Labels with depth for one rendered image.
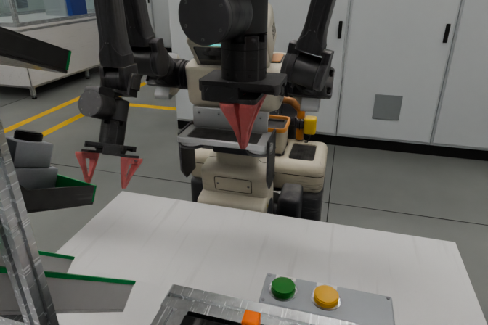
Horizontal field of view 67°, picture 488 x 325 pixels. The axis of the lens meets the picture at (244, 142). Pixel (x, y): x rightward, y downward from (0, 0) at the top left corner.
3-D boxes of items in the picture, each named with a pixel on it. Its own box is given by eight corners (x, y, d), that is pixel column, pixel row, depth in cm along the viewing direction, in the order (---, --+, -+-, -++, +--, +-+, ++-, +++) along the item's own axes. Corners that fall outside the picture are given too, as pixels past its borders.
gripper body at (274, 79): (277, 101, 44) (280, 36, 41) (197, 94, 46) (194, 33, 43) (287, 87, 50) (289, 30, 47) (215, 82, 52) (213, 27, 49)
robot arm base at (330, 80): (335, 70, 101) (290, 67, 104) (335, 56, 93) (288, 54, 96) (331, 99, 99) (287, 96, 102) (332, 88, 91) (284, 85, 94)
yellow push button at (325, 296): (314, 291, 63) (314, 281, 62) (338, 295, 62) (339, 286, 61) (311, 310, 59) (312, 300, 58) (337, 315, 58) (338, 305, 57)
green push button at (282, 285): (273, 283, 64) (273, 273, 63) (296, 287, 63) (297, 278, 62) (269, 300, 61) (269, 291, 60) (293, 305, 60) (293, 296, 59)
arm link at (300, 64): (325, 68, 94) (306, 62, 96) (325, 48, 85) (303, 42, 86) (311, 100, 93) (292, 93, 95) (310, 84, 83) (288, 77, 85)
